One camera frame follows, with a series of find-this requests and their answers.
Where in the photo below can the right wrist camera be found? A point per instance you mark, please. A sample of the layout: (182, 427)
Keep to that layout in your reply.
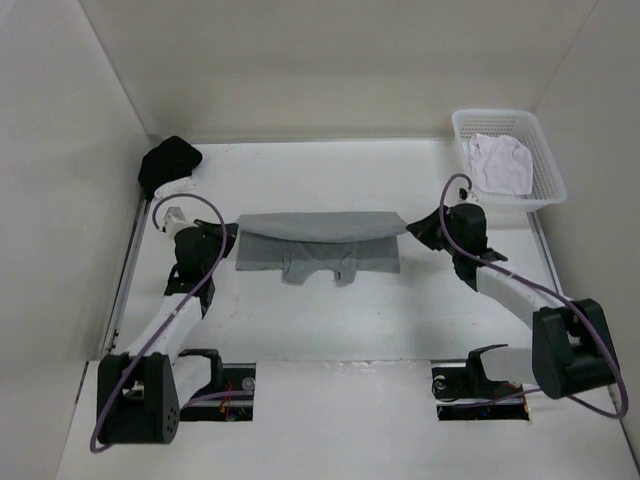
(467, 196)

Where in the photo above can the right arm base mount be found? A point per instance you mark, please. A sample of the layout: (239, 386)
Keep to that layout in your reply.
(463, 392)

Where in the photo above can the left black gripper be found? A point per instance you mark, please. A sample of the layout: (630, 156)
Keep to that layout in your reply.
(216, 231)

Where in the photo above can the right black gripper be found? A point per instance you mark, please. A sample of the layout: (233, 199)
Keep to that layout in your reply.
(422, 229)

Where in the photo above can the white plastic basket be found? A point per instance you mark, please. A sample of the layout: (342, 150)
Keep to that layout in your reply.
(548, 186)

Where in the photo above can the white folded tank top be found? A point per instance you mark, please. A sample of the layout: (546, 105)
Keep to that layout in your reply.
(181, 185)

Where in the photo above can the black folded tank top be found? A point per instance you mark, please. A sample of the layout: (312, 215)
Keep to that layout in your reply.
(173, 159)

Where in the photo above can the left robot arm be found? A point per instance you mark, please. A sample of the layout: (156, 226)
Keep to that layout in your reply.
(142, 390)

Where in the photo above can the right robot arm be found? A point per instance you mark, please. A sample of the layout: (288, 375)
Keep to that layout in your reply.
(571, 350)

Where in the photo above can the grey tank top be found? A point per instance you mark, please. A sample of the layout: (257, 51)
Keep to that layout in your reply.
(301, 244)

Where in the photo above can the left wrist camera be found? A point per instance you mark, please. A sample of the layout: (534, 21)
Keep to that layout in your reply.
(174, 221)

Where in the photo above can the pale pink tank top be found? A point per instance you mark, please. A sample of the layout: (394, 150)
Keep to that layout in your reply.
(501, 165)

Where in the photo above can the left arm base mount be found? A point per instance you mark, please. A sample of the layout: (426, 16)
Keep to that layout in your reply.
(229, 397)

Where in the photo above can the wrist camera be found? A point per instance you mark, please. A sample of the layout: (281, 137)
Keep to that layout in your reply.
(174, 221)
(467, 196)

